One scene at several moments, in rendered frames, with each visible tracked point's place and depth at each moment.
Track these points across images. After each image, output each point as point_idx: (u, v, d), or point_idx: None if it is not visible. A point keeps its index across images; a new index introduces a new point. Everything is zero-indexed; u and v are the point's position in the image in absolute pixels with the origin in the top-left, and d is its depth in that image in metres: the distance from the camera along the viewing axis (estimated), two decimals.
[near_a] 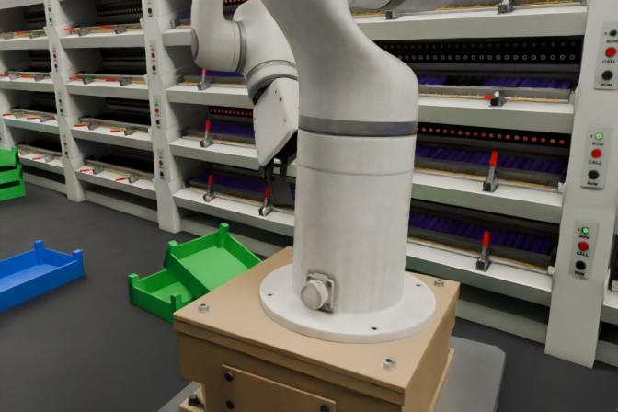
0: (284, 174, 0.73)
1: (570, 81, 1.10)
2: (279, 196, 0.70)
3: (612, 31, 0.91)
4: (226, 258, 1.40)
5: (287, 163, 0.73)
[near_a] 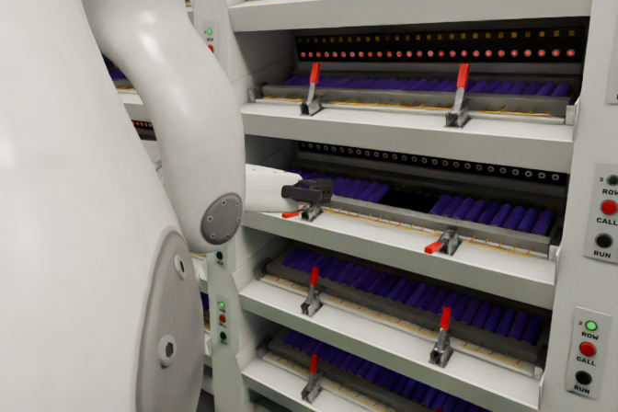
0: None
1: (552, 214, 0.77)
2: None
3: (612, 178, 0.59)
4: None
5: None
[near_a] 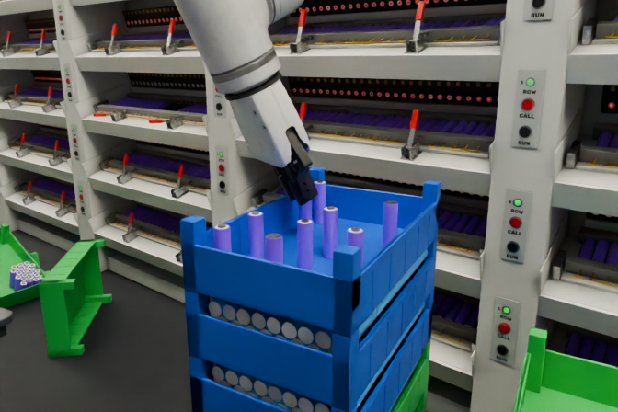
0: None
1: None
2: (292, 190, 0.68)
3: None
4: (5, 253, 1.66)
5: None
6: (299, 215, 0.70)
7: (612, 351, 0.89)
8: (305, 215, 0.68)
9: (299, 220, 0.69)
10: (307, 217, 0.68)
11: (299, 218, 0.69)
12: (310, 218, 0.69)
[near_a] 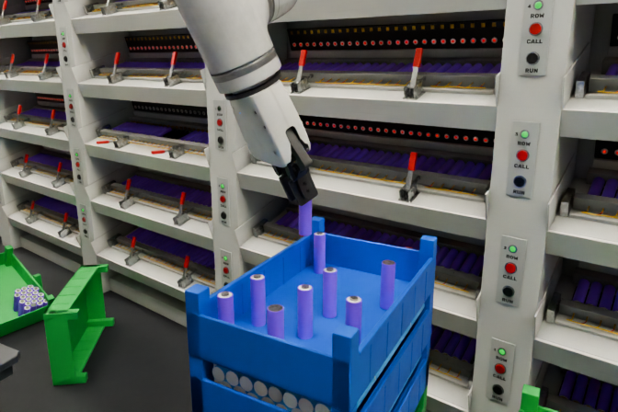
0: None
1: None
2: (292, 190, 0.68)
3: (218, 107, 1.19)
4: (9, 275, 1.67)
5: None
6: (299, 215, 0.70)
7: (606, 390, 0.91)
8: (305, 215, 0.68)
9: (299, 220, 0.69)
10: (307, 217, 0.68)
11: (298, 218, 0.69)
12: (310, 218, 0.69)
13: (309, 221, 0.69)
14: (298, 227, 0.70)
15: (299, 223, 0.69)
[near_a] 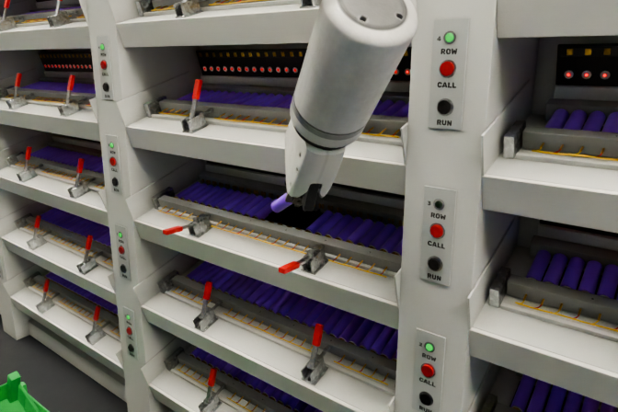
0: None
1: None
2: None
3: (437, 202, 0.59)
4: None
5: None
6: (282, 195, 0.71)
7: None
8: (285, 203, 0.70)
9: (279, 198, 0.71)
10: (285, 205, 0.71)
11: (280, 197, 0.71)
12: (287, 206, 0.71)
13: (284, 207, 0.71)
14: (275, 200, 0.72)
15: (277, 200, 0.71)
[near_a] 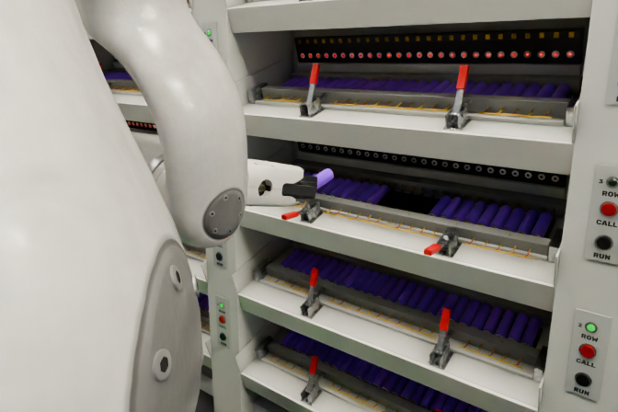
0: (289, 194, 0.64)
1: (552, 215, 0.77)
2: (307, 181, 0.68)
3: (612, 180, 0.59)
4: None
5: None
6: (322, 177, 0.71)
7: None
8: None
9: (322, 174, 0.71)
10: None
11: (322, 175, 0.71)
12: None
13: None
14: (327, 172, 0.72)
15: (322, 172, 0.72)
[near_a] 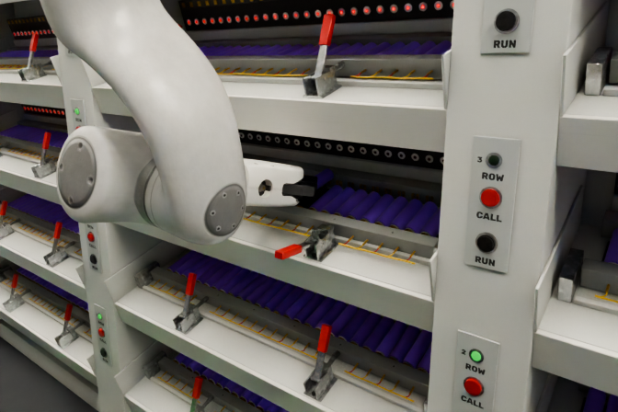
0: (289, 194, 0.64)
1: None
2: (307, 181, 0.68)
3: (492, 157, 0.43)
4: None
5: None
6: (322, 177, 0.71)
7: None
8: None
9: (322, 174, 0.71)
10: None
11: (322, 175, 0.71)
12: None
13: None
14: (327, 172, 0.72)
15: (322, 172, 0.72)
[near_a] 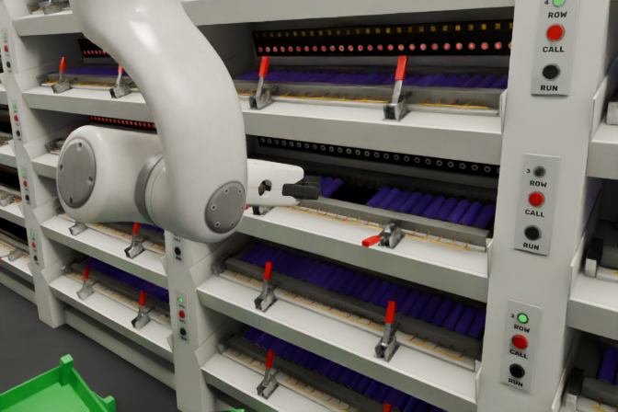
0: (291, 195, 0.64)
1: (496, 208, 0.77)
2: (310, 182, 0.67)
3: (538, 169, 0.59)
4: (68, 404, 1.07)
5: None
6: (383, 200, 0.87)
7: None
8: (378, 194, 0.86)
9: (385, 198, 0.87)
10: (378, 193, 0.86)
11: (384, 199, 0.87)
12: (376, 193, 0.87)
13: (378, 191, 0.87)
14: None
15: (386, 195, 0.87)
